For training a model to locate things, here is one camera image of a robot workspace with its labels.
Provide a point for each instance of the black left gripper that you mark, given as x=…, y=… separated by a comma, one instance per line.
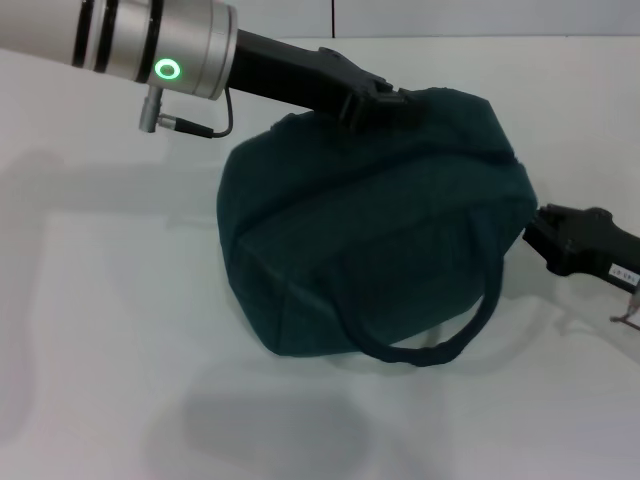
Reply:
x=300, y=75

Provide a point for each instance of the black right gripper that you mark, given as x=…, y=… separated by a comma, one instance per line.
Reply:
x=595, y=245

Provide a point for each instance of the dark teal fabric bag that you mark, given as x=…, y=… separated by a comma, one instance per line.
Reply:
x=375, y=225

